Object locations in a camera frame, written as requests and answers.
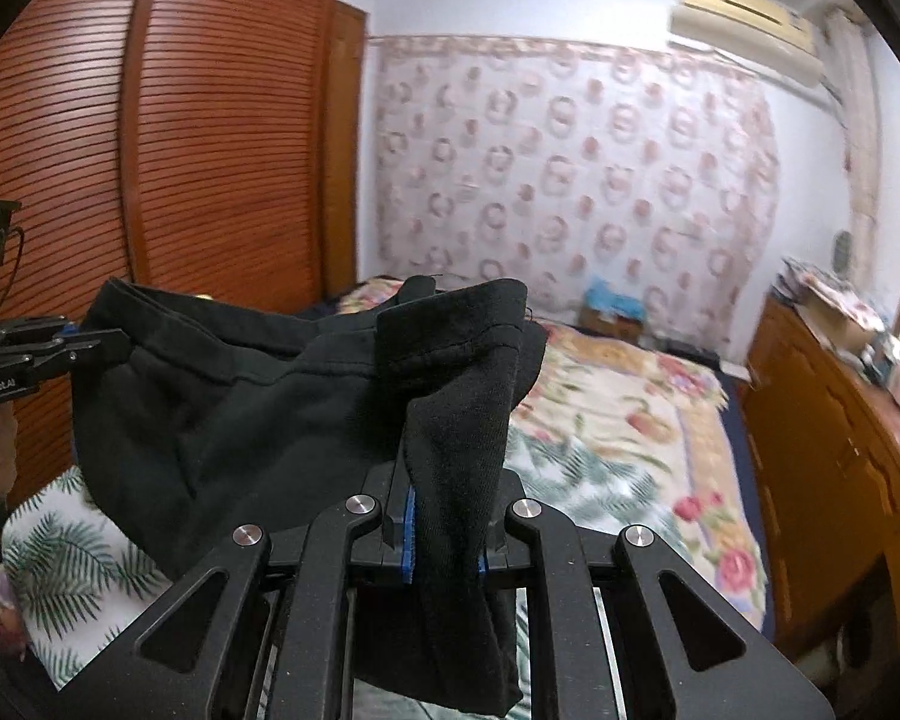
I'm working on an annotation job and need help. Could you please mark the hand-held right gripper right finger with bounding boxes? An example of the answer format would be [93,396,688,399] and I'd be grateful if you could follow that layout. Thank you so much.
[476,469,833,720]

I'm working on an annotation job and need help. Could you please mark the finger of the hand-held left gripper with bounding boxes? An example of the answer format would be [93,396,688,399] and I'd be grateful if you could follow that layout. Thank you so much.
[0,317,76,350]
[0,328,132,385]

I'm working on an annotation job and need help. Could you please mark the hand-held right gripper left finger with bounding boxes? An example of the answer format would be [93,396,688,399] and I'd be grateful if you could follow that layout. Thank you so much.
[60,457,421,720]

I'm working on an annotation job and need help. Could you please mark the black pants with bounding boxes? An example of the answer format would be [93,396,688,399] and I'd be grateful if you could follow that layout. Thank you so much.
[71,276,548,717]

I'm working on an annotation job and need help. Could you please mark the floral blanket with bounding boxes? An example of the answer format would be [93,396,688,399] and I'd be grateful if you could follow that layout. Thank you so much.
[337,277,770,631]

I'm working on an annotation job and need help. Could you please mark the leaf print bed sheet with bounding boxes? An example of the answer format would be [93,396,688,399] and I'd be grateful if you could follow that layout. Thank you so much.
[0,435,691,720]

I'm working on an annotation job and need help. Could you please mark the brown box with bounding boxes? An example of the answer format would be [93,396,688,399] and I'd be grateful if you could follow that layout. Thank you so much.
[581,307,642,338]

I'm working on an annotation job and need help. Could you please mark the wooden louvered wardrobe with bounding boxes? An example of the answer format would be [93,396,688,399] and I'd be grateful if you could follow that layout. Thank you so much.
[0,0,368,511]

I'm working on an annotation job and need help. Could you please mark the navy bed sheet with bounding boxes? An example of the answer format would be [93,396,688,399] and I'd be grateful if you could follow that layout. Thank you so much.
[712,367,777,638]

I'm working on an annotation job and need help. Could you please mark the blue plastic bag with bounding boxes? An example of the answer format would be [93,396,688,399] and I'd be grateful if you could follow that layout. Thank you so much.
[585,277,646,316]

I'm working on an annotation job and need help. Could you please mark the wooden cabinet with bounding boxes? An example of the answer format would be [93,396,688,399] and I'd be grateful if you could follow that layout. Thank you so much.
[742,292,900,661]

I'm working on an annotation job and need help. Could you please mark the circle patterned sheer curtain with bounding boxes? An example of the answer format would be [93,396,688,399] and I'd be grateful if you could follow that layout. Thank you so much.
[367,34,785,361]

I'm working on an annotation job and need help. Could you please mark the open cardboard box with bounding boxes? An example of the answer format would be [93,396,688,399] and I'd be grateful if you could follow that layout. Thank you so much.
[802,289,871,350]

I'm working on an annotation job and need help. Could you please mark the floral patterned cloth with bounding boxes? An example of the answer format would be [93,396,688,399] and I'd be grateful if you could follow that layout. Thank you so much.
[780,259,886,331]

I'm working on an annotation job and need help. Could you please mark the cream tied curtain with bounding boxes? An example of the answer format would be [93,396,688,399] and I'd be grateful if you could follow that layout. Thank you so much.
[825,7,882,263]

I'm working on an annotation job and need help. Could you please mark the cream wall air conditioner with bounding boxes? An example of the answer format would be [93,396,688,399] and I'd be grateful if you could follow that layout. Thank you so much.
[667,0,826,83]

